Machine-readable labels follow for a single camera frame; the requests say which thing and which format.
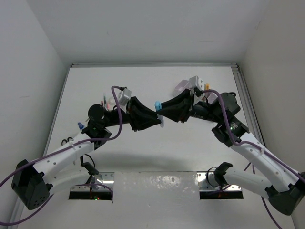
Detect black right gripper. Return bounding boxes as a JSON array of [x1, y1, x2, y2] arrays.
[[155, 89, 220, 123]]

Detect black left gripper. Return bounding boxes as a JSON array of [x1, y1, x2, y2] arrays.
[[101, 95, 160, 130]]

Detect light blue marker cap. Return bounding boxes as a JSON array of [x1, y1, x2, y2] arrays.
[[154, 101, 162, 111]]

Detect clear tape roll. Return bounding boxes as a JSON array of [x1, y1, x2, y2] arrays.
[[107, 97, 116, 106]]

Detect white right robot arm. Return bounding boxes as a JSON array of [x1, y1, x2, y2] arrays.
[[157, 89, 305, 216]]

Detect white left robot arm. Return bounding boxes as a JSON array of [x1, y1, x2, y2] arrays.
[[11, 97, 162, 210]]

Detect white purple desk organizer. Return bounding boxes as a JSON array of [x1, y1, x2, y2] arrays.
[[172, 80, 217, 104]]

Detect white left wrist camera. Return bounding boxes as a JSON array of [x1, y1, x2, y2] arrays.
[[118, 88, 132, 106]]

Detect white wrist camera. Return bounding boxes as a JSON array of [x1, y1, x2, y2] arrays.
[[189, 76, 205, 99], [118, 88, 132, 106]]

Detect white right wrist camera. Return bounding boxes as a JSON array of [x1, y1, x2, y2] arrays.
[[189, 76, 205, 99]]

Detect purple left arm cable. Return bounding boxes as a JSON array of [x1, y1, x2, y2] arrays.
[[0, 85, 128, 226]]

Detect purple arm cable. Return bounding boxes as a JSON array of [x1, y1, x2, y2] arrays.
[[0, 85, 128, 226], [202, 89, 305, 229]]

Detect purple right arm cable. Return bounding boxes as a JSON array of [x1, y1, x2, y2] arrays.
[[202, 89, 305, 229]]

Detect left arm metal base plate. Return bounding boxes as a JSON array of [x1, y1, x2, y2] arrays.
[[70, 172, 115, 192]]

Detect black handled scissors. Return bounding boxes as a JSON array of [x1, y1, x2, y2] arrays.
[[61, 137, 73, 146]]

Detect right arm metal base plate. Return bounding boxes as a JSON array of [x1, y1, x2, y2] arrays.
[[197, 171, 242, 192]]

